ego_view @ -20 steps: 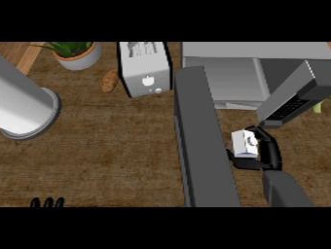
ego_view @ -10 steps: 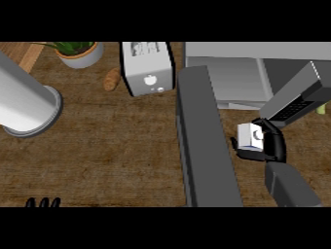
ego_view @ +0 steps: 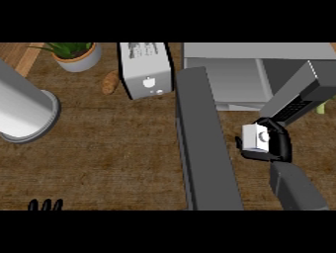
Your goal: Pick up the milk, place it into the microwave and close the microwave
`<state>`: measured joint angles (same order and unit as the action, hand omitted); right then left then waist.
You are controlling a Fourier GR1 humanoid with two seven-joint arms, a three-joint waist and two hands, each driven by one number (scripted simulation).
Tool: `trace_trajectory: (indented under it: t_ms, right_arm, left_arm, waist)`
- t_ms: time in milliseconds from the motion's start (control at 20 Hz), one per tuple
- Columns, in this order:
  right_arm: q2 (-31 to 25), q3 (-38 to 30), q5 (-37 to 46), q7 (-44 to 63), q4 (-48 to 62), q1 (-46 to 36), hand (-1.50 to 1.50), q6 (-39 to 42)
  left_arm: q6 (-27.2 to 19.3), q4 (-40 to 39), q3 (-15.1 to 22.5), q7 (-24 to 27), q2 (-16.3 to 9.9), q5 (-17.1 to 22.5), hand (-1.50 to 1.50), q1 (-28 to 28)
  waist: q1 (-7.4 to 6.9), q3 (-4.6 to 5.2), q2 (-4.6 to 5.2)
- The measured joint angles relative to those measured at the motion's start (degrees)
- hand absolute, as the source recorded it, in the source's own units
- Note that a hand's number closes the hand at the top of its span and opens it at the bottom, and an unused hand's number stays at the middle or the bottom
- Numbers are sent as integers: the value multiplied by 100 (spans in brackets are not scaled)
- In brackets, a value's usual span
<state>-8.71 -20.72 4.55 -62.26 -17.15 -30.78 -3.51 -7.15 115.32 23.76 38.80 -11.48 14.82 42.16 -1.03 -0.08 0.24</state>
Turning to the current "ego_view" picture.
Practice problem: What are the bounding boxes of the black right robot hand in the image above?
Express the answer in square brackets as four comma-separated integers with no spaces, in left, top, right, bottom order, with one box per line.
[233,117,293,163]

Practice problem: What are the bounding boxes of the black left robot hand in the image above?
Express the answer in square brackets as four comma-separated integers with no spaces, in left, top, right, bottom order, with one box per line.
[26,198,63,211]

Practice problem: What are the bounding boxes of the white milk carton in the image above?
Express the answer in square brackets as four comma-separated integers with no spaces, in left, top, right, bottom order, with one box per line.
[241,123,270,153]

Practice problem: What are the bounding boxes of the dark grey microwave door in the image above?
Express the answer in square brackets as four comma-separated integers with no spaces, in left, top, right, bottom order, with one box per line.
[173,66,245,211]

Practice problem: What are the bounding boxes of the grey microwave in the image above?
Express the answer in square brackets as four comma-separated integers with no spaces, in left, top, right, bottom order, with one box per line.
[180,42,336,127]

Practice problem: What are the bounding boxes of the green vegetable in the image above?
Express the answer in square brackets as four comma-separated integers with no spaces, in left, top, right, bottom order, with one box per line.
[313,100,331,115]

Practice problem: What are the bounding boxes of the white paper towel roll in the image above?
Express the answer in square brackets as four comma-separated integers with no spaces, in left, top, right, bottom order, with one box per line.
[0,44,62,144]

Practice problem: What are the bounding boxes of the white toaster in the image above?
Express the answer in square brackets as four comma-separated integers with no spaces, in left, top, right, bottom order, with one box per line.
[115,42,174,101]

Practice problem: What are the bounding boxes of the brown potato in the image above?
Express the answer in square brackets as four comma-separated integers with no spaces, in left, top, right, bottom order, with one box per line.
[100,69,121,96]

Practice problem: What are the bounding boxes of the potted green plant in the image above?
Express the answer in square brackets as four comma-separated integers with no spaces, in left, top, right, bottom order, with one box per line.
[28,42,103,73]

